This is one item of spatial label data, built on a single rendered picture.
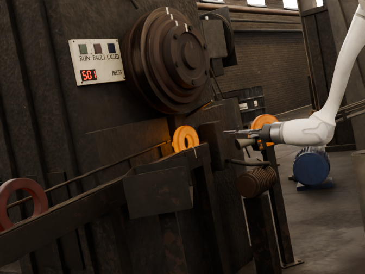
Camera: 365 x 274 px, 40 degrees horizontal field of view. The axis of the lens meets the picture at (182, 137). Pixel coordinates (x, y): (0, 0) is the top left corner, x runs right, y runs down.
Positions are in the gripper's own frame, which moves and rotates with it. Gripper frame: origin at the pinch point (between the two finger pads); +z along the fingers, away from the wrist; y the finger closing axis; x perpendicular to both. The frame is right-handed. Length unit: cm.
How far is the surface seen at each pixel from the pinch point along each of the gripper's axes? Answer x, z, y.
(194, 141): -3.4, 22.4, 4.4
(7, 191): -2, 23, -94
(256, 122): -0.5, 9.5, 41.4
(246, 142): -9.2, 12.5, 34.4
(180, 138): -0.5, 22.9, -5.3
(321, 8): 87, 108, 410
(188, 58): 34.0, 14.8, -3.7
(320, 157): -52, 43, 203
